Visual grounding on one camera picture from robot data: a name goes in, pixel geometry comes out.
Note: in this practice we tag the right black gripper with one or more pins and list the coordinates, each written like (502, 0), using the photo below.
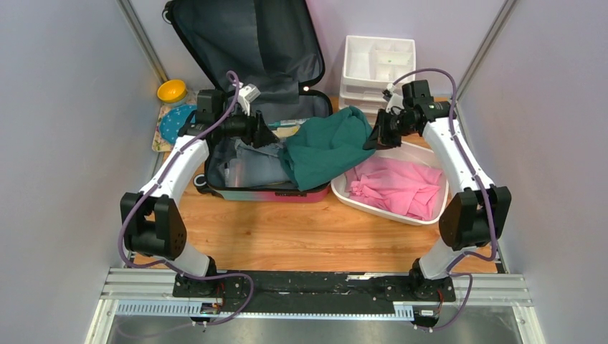
(381, 139)

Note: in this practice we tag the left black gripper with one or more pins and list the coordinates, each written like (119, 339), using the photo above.
(257, 132)

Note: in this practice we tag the light blue denim jeans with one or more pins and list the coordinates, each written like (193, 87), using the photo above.
(262, 166)

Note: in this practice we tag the white plastic basin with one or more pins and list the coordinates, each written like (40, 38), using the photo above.
(406, 152)

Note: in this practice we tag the pink garment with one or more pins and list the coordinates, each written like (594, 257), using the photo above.
(400, 187)

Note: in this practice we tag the dark green garment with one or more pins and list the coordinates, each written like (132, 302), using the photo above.
(324, 148)

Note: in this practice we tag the white plastic drawer organizer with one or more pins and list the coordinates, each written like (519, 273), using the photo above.
(370, 65)

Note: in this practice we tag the pink and teal kids suitcase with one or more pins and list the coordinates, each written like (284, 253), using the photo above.
(270, 44)

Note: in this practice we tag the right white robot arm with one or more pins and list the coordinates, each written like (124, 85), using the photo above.
(476, 214)

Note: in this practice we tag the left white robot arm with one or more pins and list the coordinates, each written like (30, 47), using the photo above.
(151, 222)

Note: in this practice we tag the teal tube with barcode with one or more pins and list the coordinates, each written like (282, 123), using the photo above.
(286, 123)

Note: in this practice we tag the teal polka dot plate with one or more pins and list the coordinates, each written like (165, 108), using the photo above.
(173, 121)

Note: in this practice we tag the yellow bowl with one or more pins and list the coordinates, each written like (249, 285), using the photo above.
(172, 91)

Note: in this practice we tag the floral cloth mat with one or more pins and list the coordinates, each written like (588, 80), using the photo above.
(158, 144)

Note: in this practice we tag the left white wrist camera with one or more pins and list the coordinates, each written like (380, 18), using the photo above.
(246, 95)

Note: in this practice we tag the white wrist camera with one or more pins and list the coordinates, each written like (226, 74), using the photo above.
(394, 100)
(246, 95)

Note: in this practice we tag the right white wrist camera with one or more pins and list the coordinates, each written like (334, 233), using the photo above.
(394, 100)

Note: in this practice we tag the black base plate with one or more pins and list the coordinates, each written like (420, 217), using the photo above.
(323, 293)

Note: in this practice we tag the aluminium rail frame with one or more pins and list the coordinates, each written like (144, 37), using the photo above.
(137, 306)

